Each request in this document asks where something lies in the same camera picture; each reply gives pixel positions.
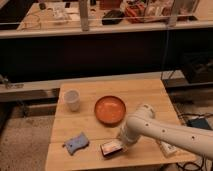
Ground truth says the white ceramic cup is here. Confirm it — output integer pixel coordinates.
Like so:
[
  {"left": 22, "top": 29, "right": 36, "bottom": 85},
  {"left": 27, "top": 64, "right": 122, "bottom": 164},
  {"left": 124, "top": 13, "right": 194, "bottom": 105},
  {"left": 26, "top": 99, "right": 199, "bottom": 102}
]
[{"left": 63, "top": 90, "right": 80, "bottom": 112}]

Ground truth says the metal frame post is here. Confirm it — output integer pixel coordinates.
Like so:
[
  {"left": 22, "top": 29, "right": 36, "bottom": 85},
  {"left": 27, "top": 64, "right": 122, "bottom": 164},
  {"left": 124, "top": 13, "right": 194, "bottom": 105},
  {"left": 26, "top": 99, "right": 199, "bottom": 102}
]
[{"left": 78, "top": 0, "right": 89, "bottom": 31}]

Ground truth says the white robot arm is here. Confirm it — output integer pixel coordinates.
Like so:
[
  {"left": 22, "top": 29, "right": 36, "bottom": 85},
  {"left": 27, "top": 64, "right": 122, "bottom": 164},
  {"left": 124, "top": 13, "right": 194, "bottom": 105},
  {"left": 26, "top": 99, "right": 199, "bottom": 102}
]
[{"left": 118, "top": 104, "right": 213, "bottom": 161}]

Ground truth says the black power box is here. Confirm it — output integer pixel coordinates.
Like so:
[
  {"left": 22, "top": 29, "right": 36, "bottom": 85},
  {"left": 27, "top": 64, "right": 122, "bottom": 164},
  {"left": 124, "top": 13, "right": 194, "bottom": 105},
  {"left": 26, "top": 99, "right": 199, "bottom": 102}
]
[{"left": 187, "top": 118, "right": 211, "bottom": 130}]

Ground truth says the orange bowl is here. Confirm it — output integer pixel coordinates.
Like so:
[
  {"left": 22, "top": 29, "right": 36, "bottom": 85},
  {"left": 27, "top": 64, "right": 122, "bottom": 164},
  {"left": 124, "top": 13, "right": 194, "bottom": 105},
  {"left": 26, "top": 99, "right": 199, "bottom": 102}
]
[{"left": 94, "top": 96, "right": 126, "bottom": 125}]

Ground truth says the orange tool on bench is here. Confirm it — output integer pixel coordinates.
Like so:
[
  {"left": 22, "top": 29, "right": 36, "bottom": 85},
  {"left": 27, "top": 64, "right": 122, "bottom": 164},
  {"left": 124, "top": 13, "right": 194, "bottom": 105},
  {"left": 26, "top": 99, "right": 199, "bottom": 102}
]
[{"left": 125, "top": 3, "right": 146, "bottom": 23}]

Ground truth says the black bag on bench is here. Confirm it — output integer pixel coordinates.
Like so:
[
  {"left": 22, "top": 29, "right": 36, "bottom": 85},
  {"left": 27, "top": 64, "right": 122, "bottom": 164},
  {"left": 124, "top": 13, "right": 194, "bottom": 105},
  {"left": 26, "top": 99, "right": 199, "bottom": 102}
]
[{"left": 102, "top": 10, "right": 124, "bottom": 25}]

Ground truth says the black cable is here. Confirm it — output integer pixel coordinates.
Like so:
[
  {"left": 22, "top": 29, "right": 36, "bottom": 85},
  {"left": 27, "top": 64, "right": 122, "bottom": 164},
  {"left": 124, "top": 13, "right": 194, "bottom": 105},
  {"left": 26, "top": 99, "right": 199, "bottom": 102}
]
[{"left": 175, "top": 109, "right": 213, "bottom": 171}]

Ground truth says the wooden table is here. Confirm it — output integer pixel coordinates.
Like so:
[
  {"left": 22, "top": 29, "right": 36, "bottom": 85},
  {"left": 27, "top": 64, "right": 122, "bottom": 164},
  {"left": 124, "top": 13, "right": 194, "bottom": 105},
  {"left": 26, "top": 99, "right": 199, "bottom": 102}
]
[{"left": 45, "top": 79, "right": 195, "bottom": 171}]

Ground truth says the white glue bottle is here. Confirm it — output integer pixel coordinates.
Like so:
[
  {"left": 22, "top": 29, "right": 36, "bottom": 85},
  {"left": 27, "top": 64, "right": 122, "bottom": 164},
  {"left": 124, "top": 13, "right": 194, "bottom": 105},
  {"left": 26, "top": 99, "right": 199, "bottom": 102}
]
[{"left": 158, "top": 141, "right": 178, "bottom": 157}]

